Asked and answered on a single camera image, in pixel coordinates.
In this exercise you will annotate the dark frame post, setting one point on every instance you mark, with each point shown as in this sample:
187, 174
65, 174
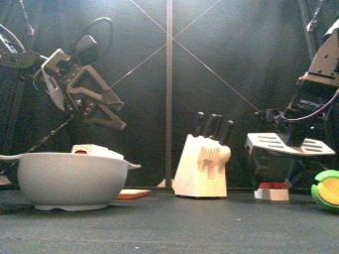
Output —
307, 26

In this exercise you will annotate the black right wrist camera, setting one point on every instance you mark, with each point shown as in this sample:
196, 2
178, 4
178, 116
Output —
268, 120

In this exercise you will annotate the small beige wedge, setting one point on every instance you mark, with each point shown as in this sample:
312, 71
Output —
166, 184

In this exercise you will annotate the pink plastic board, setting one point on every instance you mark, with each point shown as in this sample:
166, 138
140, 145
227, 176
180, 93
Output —
132, 194

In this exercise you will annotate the grey metal frame post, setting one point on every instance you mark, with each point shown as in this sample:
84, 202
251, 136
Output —
168, 82

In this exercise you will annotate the red and white toy block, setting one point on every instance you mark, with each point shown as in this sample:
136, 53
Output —
272, 192

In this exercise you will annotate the black cloth backdrop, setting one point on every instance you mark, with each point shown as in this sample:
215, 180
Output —
238, 39

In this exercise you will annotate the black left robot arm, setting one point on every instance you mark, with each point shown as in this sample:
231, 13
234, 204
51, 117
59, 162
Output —
17, 61

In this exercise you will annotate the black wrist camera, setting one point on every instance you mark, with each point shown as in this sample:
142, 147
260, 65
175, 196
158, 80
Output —
87, 49
268, 120

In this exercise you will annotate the yellow toy corn green husk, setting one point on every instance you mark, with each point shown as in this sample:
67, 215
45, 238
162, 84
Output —
328, 191

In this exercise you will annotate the white box with sushi print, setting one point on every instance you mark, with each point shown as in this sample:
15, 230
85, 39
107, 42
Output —
99, 151

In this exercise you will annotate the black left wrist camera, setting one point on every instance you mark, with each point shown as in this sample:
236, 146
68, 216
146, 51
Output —
87, 49

